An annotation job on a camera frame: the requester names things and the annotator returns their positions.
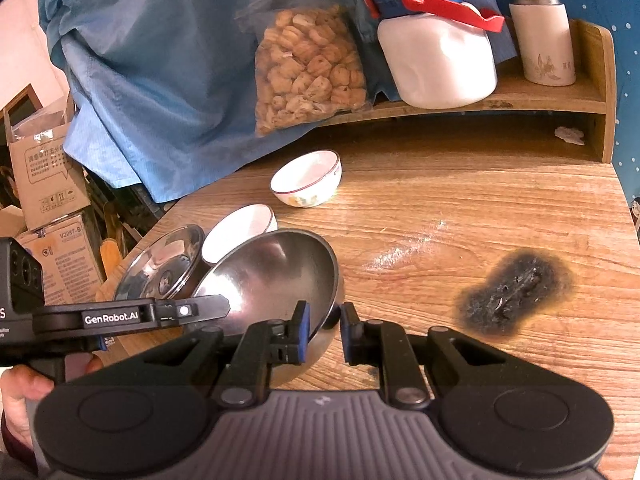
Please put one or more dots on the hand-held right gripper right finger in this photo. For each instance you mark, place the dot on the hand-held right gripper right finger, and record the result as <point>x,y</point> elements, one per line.
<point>350,332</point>

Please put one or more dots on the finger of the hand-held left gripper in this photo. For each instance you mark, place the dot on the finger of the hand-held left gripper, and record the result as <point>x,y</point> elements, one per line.
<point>96,343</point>
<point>210,306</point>

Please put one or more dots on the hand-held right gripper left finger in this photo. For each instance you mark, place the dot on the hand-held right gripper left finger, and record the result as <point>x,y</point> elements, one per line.
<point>301,332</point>

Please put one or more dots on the deep steel bowl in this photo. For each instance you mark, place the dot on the deep steel bowl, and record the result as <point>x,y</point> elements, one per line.
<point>270,275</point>

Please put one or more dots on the large deep steel plate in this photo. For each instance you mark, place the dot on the large deep steel plate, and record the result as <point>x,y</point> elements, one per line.
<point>155,270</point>

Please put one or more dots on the floral ceramic bowl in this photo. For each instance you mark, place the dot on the floral ceramic bowl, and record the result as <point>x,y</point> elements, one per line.
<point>305,172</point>
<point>240,230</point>

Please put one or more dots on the person's left hand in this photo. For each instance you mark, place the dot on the person's left hand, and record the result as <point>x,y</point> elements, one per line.
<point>20,395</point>

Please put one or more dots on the printed cardboard box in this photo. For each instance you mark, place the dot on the printed cardboard box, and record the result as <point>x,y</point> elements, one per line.
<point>70,260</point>

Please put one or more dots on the yellow wooden board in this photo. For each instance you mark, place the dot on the yellow wooden board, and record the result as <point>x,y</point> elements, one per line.
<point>110,260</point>

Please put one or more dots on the black plastic crate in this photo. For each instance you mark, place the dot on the black plastic crate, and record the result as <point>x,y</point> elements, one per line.
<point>125,210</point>

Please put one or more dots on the open plain cardboard box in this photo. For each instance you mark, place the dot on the open plain cardboard box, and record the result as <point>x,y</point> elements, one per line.
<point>45,180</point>

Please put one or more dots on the clear bag of puffed snacks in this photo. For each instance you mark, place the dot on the clear bag of puffed snacks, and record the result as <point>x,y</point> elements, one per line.
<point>305,75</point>

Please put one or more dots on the plain blue cloth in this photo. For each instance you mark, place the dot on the plain blue cloth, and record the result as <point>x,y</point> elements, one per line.
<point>150,60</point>

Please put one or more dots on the white water bottle blue lid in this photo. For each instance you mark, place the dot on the white water bottle blue lid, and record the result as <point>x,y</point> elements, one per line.
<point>435,60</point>

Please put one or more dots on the white crumpled paper scrap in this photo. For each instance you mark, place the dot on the white crumpled paper scrap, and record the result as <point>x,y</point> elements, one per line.
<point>570,135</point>

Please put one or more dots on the wooden desktop shelf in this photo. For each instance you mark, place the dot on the wooden desktop shelf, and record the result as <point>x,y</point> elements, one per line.
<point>550,97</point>

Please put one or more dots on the white thermos flask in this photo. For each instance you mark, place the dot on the white thermos flask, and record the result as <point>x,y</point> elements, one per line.
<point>542,35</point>

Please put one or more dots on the blue white-dotted cloth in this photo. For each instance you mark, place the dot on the blue white-dotted cloth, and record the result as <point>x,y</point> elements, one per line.
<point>620,10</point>

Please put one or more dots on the brown wooden door frame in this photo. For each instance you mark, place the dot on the brown wooden door frame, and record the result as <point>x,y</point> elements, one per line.
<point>20,96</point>

